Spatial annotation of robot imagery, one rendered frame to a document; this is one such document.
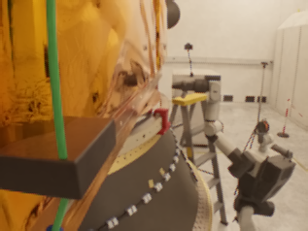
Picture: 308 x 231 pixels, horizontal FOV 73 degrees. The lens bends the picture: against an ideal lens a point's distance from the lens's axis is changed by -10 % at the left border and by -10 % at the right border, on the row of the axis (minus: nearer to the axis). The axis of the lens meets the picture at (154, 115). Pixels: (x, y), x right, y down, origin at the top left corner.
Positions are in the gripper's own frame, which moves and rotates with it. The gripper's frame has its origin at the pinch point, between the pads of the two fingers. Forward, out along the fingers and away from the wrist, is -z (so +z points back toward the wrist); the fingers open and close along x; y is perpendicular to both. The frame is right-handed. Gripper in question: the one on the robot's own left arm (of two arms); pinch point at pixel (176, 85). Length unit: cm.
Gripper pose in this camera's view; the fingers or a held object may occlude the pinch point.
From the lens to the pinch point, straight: 140.9
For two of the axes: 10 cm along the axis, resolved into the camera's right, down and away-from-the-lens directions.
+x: -1.0, 2.8, -9.5
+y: 0.0, 9.6, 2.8
